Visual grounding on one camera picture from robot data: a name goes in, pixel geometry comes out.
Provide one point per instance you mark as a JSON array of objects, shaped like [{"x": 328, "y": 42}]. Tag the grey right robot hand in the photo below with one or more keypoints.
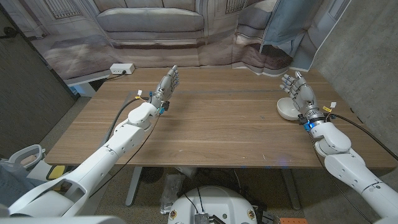
[{"x": 306, "y": 98}]

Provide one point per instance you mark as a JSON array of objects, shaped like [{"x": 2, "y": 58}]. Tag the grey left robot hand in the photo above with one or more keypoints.
[{"x": 166, "y": 87}]

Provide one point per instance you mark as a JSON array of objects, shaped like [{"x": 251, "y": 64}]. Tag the white ceramic bowl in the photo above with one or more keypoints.
[{"x": 286, "y": 110}]

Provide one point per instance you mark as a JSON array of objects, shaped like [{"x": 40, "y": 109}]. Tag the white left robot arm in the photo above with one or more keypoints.
[{"x": 124, "y": 140}]

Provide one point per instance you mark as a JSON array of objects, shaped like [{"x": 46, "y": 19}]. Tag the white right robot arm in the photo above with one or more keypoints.
[{"x": 351, "y": 174}]

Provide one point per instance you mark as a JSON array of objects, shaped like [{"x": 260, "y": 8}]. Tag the left wrist white connector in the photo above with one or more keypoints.
[{"x": 139, "y": 92}]

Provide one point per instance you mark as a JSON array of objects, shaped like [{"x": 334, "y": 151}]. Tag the wrist white connector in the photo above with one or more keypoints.
[
  {"x": 139, "y": 92},
  {"x": 333, "y": 104}
]

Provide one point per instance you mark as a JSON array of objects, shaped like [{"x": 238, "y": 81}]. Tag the right wrist white connector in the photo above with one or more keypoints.
[{"x": 333, "y": 104}]

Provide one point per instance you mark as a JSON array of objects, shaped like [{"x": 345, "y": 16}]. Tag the white power strip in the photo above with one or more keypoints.
[{"x": 122, "y": 68}]

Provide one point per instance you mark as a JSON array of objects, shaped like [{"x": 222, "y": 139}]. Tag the printed sofa room backdrop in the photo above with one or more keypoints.
[{"x": 149, "y": 37}]

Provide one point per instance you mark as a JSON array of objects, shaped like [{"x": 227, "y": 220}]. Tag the white side table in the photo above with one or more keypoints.
[{"x": 84, "y": 88}]

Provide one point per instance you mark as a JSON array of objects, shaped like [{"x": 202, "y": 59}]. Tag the grey table leg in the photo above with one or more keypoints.
[
  {"x": 290, "y": 189},
  {"x": 133, "y": 186}
]

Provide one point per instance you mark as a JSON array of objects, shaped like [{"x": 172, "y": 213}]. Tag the clear plastic bag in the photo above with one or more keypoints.
[{"x": 171, "y": 193}]

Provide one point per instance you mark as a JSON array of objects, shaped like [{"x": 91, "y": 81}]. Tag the orange box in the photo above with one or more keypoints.
[{"x": 293, "y": 221}]

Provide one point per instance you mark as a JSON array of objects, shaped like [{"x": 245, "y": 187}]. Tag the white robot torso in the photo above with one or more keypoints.
[{"x": 214, "y": 202}]

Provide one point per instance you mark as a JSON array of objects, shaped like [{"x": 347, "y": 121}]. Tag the yellow and black pad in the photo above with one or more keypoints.
[{"x": 57, "y": 171}]

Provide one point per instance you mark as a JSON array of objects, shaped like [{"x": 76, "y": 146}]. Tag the person leg in blue jeans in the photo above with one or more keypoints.
[{"x": 12, "y": 183}]

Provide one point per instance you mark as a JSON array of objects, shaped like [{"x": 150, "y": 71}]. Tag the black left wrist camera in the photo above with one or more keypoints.
[{"x": 165, "y": 105}]

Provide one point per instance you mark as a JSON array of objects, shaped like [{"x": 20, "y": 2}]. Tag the white grey plastic frame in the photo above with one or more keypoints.
[{"x": 31, "y": 151}]

